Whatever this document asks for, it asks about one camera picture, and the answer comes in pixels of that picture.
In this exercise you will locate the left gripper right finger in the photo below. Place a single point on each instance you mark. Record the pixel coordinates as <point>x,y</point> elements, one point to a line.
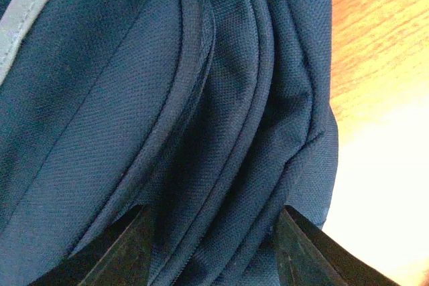
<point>305,255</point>

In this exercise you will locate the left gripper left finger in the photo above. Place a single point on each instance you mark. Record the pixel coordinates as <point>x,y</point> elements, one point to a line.
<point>121,255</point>

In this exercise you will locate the navy blue student backpack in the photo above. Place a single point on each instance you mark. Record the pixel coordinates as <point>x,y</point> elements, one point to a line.
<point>215,113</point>

